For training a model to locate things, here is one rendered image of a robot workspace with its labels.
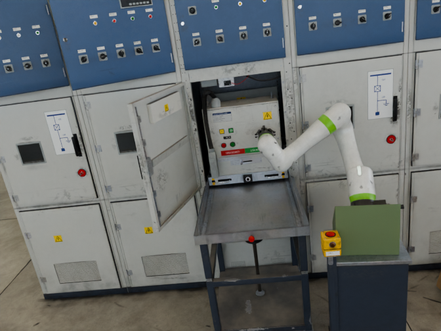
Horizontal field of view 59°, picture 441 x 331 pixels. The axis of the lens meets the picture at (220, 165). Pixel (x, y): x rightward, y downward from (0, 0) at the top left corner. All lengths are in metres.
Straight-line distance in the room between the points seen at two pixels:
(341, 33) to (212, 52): 0.78
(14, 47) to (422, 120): 2.57
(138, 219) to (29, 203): 0.80
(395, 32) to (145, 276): 2.41
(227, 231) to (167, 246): 0.94
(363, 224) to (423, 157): 1.03
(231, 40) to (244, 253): 1.53
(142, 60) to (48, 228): 1.48
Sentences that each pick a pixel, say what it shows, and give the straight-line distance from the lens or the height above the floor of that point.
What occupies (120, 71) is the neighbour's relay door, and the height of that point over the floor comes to 1.71.
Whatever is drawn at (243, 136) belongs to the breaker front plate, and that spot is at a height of 1.18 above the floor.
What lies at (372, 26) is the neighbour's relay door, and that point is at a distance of 2.61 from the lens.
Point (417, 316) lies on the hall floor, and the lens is 2.94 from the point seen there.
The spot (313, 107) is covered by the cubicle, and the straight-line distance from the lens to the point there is 2.59.
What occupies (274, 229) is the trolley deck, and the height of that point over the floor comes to 0.84.
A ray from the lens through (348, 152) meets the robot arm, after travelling 2.34.
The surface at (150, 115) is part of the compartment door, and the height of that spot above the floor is 1.47.
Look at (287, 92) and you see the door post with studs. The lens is 2.57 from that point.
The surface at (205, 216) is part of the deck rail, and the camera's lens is 2.33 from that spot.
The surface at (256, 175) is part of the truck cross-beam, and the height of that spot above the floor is 0.90.
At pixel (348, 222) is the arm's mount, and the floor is 0.94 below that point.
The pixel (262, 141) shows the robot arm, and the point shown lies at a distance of 2.16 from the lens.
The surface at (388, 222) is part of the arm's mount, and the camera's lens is 2.01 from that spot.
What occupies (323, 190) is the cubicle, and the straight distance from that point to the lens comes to 2.79.
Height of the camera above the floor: 1.90
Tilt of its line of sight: 20 degrees down
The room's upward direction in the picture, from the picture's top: 8 degrees counter-clockwise
